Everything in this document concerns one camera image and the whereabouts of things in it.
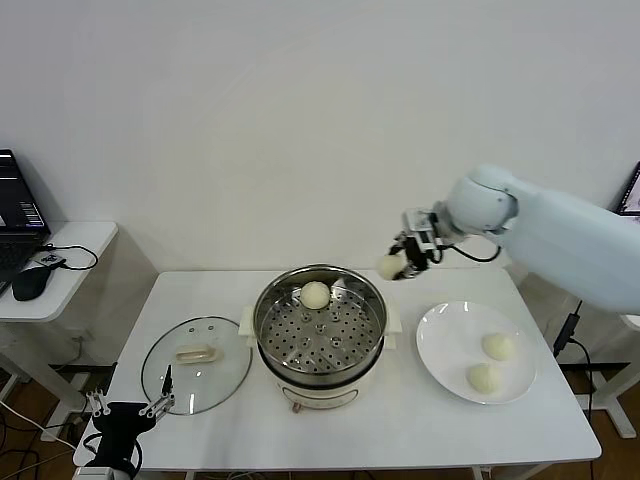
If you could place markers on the black laptop with dark screen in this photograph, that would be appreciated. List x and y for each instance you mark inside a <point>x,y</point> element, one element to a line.
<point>20,210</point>

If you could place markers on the black computer mouse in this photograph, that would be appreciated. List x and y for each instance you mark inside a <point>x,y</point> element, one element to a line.
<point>31,285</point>

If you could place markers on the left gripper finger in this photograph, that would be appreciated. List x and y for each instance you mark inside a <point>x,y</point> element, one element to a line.
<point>99,404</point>
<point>161,402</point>

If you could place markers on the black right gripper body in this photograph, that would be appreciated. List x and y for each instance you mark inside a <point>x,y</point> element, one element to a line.
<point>422,255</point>

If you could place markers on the white steamed baozi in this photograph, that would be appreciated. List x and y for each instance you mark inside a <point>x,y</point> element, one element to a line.
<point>315,295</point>
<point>498,346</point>
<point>390,267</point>
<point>483,378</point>

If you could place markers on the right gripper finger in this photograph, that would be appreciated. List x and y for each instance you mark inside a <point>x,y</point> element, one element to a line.
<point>396,245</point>
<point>412,272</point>

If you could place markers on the cream electric cooker base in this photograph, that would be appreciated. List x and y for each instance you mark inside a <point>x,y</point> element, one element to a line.
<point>325,395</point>

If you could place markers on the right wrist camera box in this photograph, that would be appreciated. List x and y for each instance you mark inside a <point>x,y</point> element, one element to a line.
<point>419,227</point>

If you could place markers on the grey laptop with bright screen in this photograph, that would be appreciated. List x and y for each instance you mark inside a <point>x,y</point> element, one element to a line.
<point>631,195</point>

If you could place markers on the white side table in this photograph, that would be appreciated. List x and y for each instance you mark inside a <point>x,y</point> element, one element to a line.
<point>617,400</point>
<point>75,280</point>

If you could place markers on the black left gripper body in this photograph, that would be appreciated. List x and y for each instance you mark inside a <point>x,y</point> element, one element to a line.
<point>122,425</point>

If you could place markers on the small black usb hub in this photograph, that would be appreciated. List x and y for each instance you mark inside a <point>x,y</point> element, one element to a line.
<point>50,259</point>

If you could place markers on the white round plate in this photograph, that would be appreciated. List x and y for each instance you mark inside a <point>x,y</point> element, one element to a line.
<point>450,350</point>

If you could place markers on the stainless steel steamer basket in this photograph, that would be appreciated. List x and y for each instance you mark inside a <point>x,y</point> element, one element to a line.
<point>350,325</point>

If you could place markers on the black table foot bar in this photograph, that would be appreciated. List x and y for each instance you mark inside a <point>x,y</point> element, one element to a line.
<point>600,366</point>
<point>75,368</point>

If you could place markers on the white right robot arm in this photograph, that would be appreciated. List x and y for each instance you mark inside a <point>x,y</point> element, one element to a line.
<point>550,230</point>

